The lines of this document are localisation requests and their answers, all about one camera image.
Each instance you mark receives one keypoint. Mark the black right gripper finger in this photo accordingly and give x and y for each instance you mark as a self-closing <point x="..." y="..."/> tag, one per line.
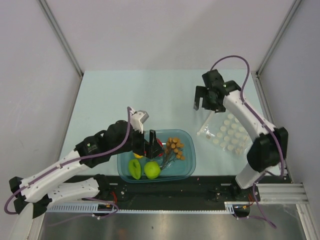
<point x="217" y="106"/>
<point x="200" y="92"/>

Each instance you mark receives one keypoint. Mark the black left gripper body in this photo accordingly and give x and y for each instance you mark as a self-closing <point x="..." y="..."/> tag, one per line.
<point x="128" y="146"/>

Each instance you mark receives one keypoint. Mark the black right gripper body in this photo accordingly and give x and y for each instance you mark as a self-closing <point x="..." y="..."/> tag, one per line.
<point x="208" y="102"/>

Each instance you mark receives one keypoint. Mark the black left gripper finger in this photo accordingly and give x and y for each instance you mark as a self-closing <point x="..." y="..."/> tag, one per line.
<point x="152" y="144"/>
<point x="140" y="145"/>

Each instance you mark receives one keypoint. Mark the red fake food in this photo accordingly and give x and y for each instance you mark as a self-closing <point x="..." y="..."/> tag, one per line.
<point x="159" y="149"/>

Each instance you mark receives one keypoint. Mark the yellow fake lemon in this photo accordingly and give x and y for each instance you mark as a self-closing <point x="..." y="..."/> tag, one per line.
<point x="138" y="156"/>

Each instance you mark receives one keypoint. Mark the brown fake berry bunch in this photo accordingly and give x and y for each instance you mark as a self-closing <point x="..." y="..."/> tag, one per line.
<point x="173" y="150"/>

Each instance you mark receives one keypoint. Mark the green fake apple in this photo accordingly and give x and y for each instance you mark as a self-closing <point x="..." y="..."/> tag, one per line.
<point x="152" y="170"/>

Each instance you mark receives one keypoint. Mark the green fake food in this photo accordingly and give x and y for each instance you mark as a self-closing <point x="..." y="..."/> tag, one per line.
<point x="135" y="169"/>

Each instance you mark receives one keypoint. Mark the clear polka dot zip bag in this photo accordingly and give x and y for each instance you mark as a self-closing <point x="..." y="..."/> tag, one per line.
<point x="226" y="133"/>

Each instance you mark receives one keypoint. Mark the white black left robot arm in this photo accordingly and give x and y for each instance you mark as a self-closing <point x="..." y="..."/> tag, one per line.
<point x="49" y="186"/>

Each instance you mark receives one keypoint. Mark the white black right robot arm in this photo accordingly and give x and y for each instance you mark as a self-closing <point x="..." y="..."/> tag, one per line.
<point x="269" y="143"/>

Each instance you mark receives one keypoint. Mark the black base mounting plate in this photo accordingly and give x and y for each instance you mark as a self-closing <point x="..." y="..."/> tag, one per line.
<point x="216" y="188"/>

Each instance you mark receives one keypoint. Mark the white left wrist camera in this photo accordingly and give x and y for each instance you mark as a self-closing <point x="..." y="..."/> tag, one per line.
<point x="137" y="119"/>

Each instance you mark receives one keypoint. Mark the aluminium front frame rail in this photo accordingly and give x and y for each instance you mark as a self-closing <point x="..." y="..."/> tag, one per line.
<point x="284" y="193"/>

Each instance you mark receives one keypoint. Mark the right aluminium corner post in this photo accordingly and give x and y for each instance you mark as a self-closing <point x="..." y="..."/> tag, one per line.
<point x="288" y="18"/>

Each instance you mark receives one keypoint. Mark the aluminium corner post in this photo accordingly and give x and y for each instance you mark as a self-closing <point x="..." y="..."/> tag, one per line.
<point x="53" y="23"/>
<point x="288" y="18"/>

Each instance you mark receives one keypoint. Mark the left aluminium corner post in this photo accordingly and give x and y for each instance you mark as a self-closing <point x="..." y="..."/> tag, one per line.
<point x="53" y="23"/>

